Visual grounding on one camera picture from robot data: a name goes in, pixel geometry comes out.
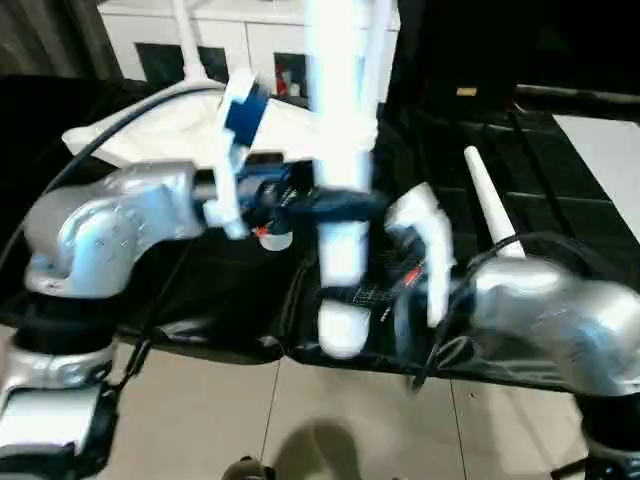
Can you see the white plastic table leg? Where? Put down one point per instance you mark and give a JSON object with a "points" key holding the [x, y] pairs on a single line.
{"points": [[340, 100], [189, 40], [382, 50], [492, 200]]}

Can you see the white plastic table top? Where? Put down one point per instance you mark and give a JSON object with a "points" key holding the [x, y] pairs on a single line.
{"points": [[160, 130]]}

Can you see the small white bottle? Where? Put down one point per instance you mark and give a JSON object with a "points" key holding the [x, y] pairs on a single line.
{"points": [[295, 90]]}

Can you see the black work mat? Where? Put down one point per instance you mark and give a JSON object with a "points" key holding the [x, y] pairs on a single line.
{"points": [[525, 175]]}

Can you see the small tan box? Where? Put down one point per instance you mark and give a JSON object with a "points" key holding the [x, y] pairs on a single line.
{"points": [[466, 92]]}

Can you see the white cabinet with openings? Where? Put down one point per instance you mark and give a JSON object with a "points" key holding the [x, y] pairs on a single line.
{"points": [[240, 25]]}

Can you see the dark left robot foot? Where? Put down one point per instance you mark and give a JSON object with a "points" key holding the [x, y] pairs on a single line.
{"points": [[247, 467]]}

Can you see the flat white board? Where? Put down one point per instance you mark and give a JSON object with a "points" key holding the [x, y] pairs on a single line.
{"points": [[605, 160]]}

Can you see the grey curtain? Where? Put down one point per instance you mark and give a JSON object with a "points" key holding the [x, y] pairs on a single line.
{"points": [[50, 35]]}

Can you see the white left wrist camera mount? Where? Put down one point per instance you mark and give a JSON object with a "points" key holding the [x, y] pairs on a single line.
{"points": [[240, 115]]}

